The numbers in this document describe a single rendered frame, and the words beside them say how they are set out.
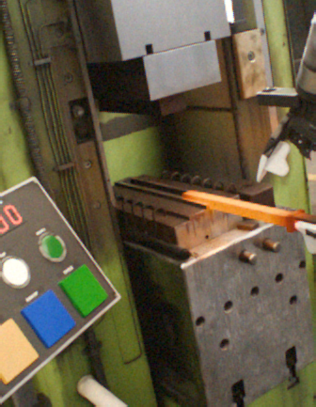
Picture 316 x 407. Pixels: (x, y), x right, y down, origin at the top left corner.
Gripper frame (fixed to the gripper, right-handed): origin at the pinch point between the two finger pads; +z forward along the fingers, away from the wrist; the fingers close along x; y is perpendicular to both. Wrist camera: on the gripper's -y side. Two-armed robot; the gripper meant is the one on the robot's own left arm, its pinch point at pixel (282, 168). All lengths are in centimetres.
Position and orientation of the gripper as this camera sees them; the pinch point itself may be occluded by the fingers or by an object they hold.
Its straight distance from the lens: 122.7
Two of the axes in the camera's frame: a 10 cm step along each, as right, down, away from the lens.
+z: -1.0, 7.5, 6.5
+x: 8.1, -3.2, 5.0
